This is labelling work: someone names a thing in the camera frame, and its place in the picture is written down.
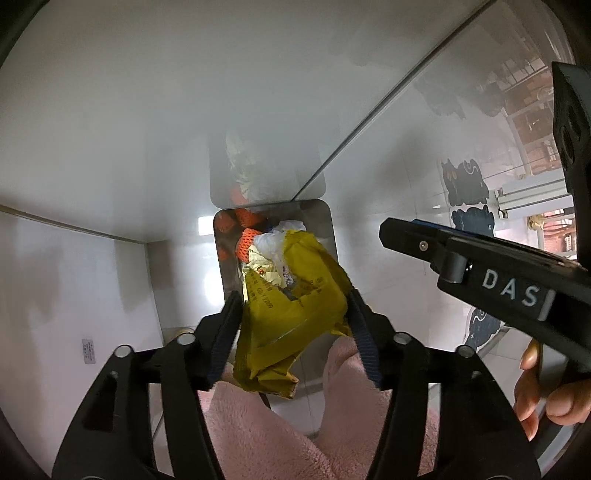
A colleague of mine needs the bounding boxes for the orange foam fruit net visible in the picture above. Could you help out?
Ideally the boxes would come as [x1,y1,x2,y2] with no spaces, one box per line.
[219,209,269,265]

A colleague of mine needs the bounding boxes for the person's right hand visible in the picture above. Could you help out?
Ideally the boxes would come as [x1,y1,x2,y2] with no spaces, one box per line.
[513,342,591,441]

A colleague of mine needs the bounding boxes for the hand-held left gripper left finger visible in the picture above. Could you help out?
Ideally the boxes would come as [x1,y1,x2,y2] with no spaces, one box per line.
[53,291,245,480]

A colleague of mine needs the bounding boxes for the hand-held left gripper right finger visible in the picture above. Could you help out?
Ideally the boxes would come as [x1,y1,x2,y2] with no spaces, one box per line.
[344,288,542,480]

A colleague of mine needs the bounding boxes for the mustard yellow printed wrapper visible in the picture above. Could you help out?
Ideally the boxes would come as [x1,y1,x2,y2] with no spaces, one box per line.
[232,230,354,399]

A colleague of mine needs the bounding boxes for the white sliding door frame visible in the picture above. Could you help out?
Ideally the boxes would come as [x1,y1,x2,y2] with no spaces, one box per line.
[494,178,576,220]

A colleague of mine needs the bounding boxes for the dark blue cat floor sticker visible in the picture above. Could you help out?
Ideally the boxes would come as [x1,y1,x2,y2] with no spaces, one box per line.
[450,205,498,239]
[463,307,509,355]

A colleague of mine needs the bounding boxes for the pink fleece pants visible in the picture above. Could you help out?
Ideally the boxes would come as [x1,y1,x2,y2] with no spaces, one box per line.
[198,337,440,480]

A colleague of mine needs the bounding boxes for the steel trash bin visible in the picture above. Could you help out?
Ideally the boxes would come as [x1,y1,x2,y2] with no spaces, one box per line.
[208,131,336,402]

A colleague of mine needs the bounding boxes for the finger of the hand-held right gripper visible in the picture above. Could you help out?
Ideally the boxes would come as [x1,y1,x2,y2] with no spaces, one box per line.
[551,60,591,243]
[379,217,583,283]

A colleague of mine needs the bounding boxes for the pale yellow printed wrapper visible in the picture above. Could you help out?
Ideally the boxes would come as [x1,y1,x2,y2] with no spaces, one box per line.
[244,247,285,289]

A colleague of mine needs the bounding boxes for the black cat floor sticker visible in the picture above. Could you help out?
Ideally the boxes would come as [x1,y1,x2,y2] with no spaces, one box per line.
[438,157,490,208]

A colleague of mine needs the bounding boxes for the white plastic bag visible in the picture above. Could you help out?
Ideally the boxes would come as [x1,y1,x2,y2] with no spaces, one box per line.
[254,220,306,278]

